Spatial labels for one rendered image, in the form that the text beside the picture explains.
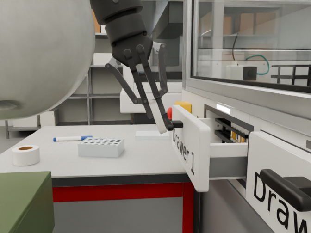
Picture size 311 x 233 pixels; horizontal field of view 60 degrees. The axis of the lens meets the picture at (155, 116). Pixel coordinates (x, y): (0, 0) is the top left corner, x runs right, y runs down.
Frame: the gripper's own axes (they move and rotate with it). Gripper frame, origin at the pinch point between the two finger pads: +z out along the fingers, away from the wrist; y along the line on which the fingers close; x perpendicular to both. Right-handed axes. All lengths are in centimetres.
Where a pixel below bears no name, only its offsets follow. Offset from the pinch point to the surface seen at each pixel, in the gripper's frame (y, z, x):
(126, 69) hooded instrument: 4, -12, -80
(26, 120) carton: 180, 6, -371
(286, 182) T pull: -8.3, 4.2, 31.8
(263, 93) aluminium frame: -14.8, -1.1, 17.4
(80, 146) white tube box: 24.0, 5.2, -25.2
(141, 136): 6.5, 13.2, -42.6
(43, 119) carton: 154, 14, -368
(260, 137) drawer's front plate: -11.5, 3.7, 20.4
